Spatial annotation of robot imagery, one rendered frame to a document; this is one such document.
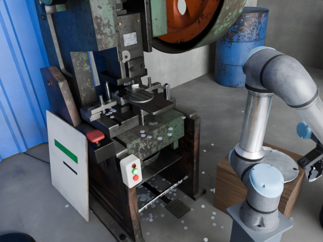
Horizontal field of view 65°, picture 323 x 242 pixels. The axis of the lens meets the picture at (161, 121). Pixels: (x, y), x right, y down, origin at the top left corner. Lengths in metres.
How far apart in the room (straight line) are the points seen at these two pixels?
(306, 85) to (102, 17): 0.77
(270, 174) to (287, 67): 0.40
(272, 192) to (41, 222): 1.42
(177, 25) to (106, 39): 0.52
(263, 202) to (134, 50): 0.86
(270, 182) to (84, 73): 1.04
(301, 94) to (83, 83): 1.06
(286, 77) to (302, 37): 3.55
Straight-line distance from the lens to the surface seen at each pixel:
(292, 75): 0.82
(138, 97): 1.30
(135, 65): 1.25
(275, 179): 1.01
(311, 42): 4.32
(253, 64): 0.90
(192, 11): 1.43
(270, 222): 1.11
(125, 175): 1.16
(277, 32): 4.49
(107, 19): 1.12
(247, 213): 1.10
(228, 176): 1.53
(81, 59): 1.43
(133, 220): 1.44
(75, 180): 1.72
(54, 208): 1.94
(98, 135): 1.08
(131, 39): 1.25
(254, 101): 0.95
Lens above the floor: 1.33
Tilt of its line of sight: 31 degrees down
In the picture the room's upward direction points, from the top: 3 degrees counter-clockwise
